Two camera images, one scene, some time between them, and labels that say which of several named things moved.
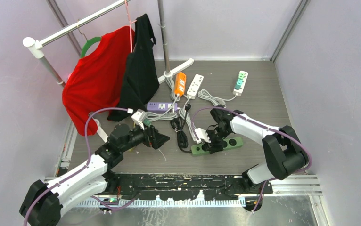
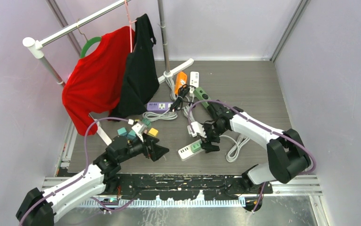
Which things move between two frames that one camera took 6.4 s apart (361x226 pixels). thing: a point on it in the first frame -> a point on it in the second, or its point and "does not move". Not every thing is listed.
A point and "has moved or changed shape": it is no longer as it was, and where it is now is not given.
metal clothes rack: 36,48 does not move
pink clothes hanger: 130,22 does not move
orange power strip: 180,84 does not move
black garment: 142,80 does not move
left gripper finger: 159,139 -> 158,151
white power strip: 240,83 -> 186,152
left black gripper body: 147,140 -> 145,149
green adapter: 147,122 does not move
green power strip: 202,149 -> 202,95
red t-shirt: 96,81 does not move
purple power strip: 161,107 does not move
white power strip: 194,86 has moved or changed shape
